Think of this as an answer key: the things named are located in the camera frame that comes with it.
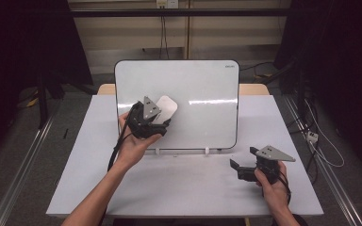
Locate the black-framed whiteboard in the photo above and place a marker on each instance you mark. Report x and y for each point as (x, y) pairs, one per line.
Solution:
(201, 125)

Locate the white wall outlet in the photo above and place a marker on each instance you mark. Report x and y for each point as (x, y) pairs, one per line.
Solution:
(167, 3)

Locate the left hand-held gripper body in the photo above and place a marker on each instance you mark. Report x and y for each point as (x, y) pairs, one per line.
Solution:
(144, 124)

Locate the person's right hand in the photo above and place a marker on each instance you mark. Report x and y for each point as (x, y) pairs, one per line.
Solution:
(276, 193)

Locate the white whiteboard stand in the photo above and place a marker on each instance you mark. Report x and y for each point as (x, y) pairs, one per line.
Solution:
(206, 151)

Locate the black curtain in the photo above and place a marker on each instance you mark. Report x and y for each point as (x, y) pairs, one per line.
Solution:
(342, 62)
(12, 47)

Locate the black metal stand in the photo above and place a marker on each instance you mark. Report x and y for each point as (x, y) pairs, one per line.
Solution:
(42, 100)

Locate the metal floor rail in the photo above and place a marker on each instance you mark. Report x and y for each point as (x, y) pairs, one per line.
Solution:
(330, 175)
(19, 169)

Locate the person's left hand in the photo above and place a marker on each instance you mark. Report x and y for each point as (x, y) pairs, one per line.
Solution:
(132, 150)

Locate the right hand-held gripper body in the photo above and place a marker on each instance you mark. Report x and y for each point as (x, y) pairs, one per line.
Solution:
(270, 157)

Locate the white table cover sheet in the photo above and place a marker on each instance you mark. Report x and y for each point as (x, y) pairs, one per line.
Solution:
(185, 188)

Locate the black horizontal bar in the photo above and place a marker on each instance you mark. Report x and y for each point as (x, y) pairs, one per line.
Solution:
(182, 12)

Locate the wooden table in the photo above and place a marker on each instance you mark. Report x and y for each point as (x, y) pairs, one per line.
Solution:
(254, 89)

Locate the white power strip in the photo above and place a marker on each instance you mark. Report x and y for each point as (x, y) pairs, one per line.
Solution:
(312, 137)

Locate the white whiteboard eraser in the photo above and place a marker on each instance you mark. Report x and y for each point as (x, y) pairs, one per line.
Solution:
(168, 108)

